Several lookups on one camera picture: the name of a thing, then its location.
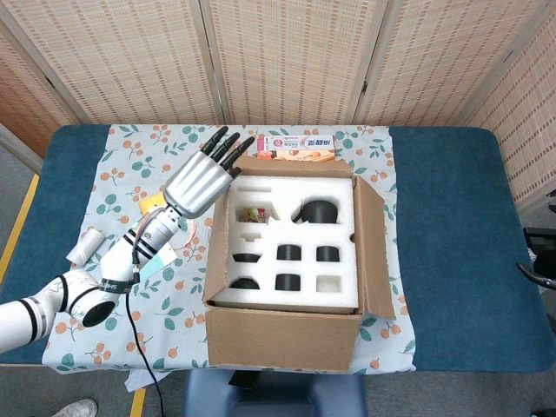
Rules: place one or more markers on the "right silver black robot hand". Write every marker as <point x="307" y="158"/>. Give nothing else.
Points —
<point x="540" y="280"/>

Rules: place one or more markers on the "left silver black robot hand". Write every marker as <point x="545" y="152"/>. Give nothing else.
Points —
<point x="195" y="184"/>

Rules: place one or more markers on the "brown cardboard box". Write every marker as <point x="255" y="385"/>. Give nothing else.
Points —
<point x="278" y="339"/>

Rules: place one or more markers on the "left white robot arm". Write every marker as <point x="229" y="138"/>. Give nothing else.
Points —
<point x="117" y="260"/>

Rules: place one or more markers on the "orange biscuit box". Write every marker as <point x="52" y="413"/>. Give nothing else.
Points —
<point x="295" y="155"/>

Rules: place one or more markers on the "pink white toothpaste box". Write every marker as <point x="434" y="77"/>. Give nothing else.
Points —
<point x="295" y="142"/>

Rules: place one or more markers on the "black device at table side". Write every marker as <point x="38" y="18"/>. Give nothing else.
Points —
<point x="540" y="243"/>

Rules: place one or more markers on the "yellow sponge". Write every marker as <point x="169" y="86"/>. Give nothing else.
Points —
<point x="150" y="204"/>

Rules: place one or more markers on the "clear plastic scrap red edge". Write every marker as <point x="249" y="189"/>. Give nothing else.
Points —
<point x="191" y="234"/>

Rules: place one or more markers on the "colourful tea packet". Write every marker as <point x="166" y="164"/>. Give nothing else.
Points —
<point x="253" y="215"/>

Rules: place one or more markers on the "teal and white paper card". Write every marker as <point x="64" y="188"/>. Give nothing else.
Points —
<point x="163" y="260"/>

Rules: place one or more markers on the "black bowl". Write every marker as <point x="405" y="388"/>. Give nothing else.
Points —
<point x="246" y="258"/>
<point x="245" y="284"/>

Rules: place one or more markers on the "black cup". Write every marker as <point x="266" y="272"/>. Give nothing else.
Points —
<point x="287" y="282"/>
<point x="328" y="254"/>
<point x="289" y="253"/>

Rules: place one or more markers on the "white foam insert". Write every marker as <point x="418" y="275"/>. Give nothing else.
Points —
<point x="304" y="234"/>

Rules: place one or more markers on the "white paper roll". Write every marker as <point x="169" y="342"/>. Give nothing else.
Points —
<point x="87" y="247"/>

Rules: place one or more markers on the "black teapot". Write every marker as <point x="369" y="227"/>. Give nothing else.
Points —
<point x="319" y="212"/>

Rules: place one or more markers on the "woven wicker folding screen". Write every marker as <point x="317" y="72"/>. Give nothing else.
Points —
<point x="286" y="61"/>

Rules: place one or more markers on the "blue padded seat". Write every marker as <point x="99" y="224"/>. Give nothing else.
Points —
<point x="273" y="397"/>

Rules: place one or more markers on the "white sneaker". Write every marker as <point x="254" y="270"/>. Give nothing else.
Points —
<point x="78" y="408"/>

